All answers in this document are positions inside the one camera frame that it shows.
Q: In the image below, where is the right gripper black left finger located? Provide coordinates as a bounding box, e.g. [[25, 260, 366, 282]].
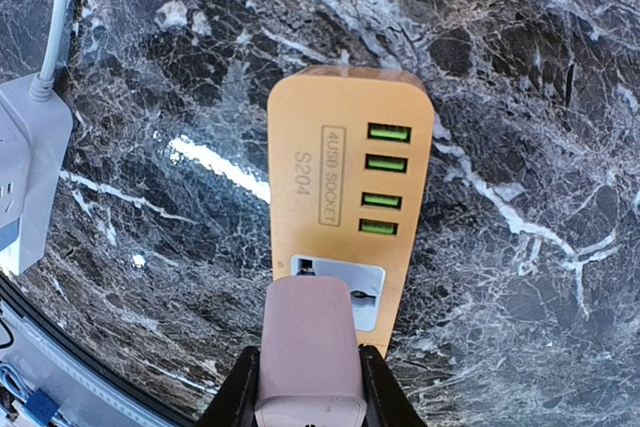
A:
[[194, 346, 260, 427]]

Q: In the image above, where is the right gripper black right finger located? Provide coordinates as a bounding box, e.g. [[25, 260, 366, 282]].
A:
[[359, 345, 425, 427]]

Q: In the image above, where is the pink plug adapter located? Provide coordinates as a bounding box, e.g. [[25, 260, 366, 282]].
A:
[[255, 276, 367, 427]]

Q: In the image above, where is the orange power strip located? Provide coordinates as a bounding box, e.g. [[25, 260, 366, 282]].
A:
[[267, 65, 435, 353]]

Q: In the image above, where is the white power strip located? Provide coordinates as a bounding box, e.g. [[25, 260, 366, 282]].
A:
[[1, 76, 73, 276]]

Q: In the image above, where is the white strip white cable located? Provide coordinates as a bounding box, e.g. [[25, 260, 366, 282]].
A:
[[28, 0, 74, 103]]

